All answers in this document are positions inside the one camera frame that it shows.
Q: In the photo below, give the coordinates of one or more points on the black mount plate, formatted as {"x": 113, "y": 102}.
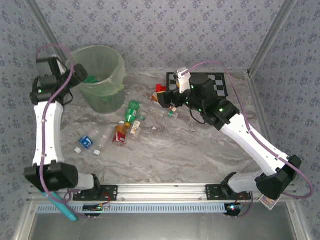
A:
{"x": 212, "y": 191}
{"x": 110, "y": 192}

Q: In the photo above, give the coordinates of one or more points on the circuit board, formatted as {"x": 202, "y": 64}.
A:
{"x": 232, "y": 207}
{"x": 95, "y": 208}

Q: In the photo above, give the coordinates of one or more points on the red plastic block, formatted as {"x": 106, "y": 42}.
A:
{"x": 160, "y": 88}

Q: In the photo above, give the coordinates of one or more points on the white bottle green cap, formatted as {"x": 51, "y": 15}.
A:
{"x": 136, "y": 130}

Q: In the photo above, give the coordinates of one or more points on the aluminium frame post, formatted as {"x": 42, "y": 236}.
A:
{"x": 272, "y": 32}
{"x": 47, "y": 30}

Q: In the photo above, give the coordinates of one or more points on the teal pen-shaped tool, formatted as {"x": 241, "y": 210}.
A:
{"x": 67, "y": 211}

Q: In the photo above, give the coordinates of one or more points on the green bin with liner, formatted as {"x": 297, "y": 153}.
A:
{"x": 107, "y": 100}

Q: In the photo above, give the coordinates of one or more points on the red label tea bottle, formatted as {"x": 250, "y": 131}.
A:
{"x": 120, "y": 136}

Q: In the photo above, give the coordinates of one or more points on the clear bottle blue label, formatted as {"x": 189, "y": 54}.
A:
{"x": 86, "y": 142}

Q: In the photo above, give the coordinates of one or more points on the black white checkerboard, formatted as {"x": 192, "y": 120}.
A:
{"x": 221, "y": 87}

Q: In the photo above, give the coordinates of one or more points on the right circuit board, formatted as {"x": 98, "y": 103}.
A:
{"x": 232, "y": 207}

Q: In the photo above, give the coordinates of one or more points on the green bottle yellow cap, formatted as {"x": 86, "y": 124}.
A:
{"x": 132, "y": 112}

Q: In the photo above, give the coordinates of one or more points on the small bottle green label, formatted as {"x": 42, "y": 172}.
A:
{"x": 172, "y": 115}

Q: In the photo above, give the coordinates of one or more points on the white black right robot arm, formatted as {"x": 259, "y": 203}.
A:
{"x": 255, "y": 145}

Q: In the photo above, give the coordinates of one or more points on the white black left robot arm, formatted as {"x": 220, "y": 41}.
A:
{"x": 48, "y": 130}

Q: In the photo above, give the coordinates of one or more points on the black left mount plate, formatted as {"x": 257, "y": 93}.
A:
{"x": 110, "y": 192}

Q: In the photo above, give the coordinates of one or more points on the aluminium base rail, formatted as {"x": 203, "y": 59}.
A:
{"x": 160, "y": 192}

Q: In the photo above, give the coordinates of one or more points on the colourful picture card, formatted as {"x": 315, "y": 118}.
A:
{"x": 268, "y": 201}

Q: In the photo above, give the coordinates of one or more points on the black right mount plate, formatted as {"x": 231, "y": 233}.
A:
{"x": 212, "y": 191}

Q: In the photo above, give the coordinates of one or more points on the left circuit board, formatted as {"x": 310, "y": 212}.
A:
{"x": 95, "y": 208}

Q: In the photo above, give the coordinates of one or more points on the orange brown plastic bottle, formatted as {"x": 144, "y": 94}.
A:
{"x": 155, "y": 97}

